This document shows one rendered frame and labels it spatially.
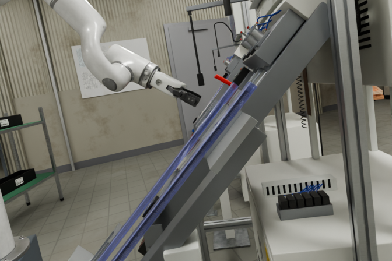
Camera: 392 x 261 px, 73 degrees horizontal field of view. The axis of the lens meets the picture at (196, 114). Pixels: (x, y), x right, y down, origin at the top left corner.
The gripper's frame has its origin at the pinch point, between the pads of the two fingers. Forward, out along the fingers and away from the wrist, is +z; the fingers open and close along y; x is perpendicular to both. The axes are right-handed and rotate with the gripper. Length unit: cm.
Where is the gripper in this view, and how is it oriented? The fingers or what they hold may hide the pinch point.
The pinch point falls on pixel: (196, 100)
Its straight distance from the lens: 85.9
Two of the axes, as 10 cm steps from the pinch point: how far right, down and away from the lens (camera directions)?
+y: 0.8, -1.4, 9.9
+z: 8.8, 4.7, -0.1
